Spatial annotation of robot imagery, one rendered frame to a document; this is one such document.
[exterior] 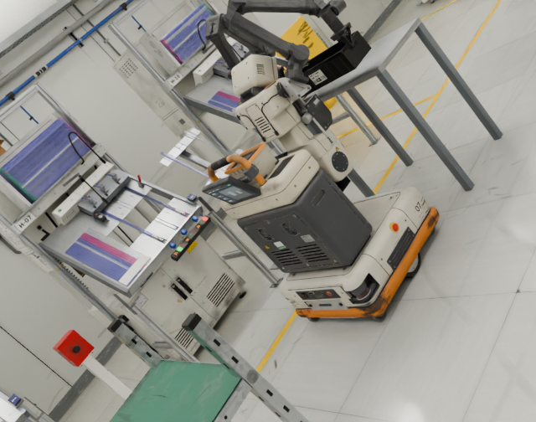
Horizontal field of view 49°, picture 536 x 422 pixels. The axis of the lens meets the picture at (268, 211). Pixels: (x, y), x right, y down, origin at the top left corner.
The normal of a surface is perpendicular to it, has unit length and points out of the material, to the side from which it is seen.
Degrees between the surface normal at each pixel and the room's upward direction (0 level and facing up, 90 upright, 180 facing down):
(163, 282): 90
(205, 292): 90
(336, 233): 90
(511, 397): 0
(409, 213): 90
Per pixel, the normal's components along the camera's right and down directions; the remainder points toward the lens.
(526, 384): -0.65, -0.70
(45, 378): 0.55, -0.18
